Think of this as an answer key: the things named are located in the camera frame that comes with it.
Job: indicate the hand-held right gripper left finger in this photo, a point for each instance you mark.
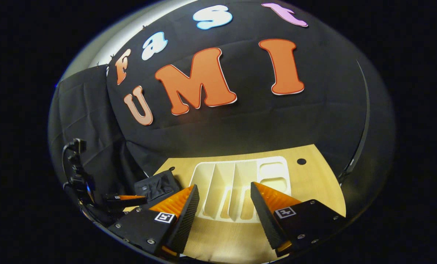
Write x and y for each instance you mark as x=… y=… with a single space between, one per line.
x=183 y=220

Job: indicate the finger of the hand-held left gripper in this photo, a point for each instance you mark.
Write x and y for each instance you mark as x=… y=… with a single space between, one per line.
x=130 y=202

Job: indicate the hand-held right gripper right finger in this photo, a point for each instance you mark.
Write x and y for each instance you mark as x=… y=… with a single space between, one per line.
x=266 y=216

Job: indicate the black schoolbag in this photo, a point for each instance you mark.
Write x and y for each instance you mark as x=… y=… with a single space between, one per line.
x=156 y=187

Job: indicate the white bookshelf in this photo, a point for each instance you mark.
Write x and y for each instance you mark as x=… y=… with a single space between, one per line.
x=222 y=183

